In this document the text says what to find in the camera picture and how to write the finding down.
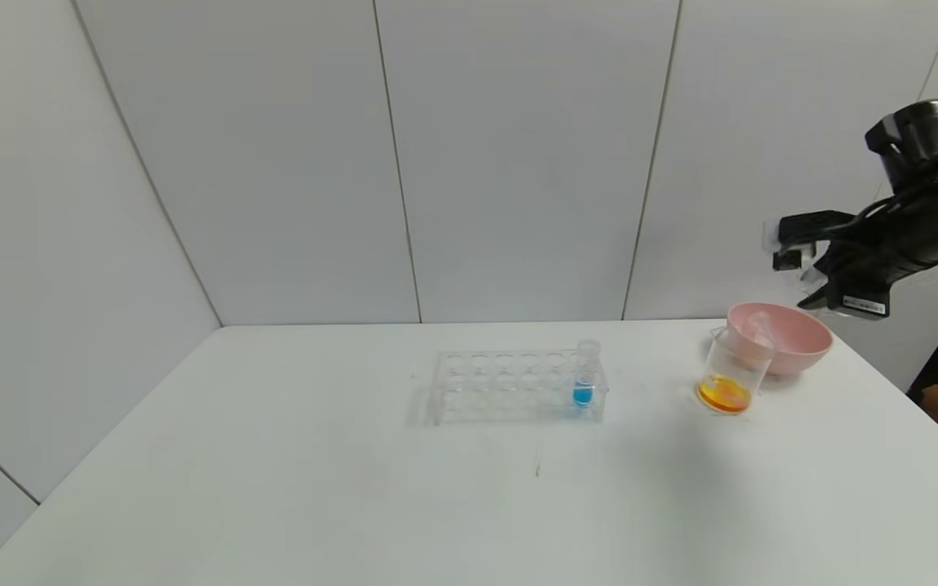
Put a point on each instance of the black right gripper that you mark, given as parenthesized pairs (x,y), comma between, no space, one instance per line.
(861,303)

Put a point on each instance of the test tube with red pigment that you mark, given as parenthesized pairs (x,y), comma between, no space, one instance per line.
(762,330)

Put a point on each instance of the clear glass beaker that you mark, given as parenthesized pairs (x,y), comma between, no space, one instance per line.
(725,392)

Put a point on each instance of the test tube with blue pigment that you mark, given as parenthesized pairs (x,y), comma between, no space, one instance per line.
(582,396)

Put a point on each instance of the clear plastic test tube rack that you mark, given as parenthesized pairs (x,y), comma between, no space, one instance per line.
(510,391)

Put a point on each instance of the pink plastic bowl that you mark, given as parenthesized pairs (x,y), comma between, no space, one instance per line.
(799,342)

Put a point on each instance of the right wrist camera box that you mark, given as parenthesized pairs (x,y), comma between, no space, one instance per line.
(803,240)

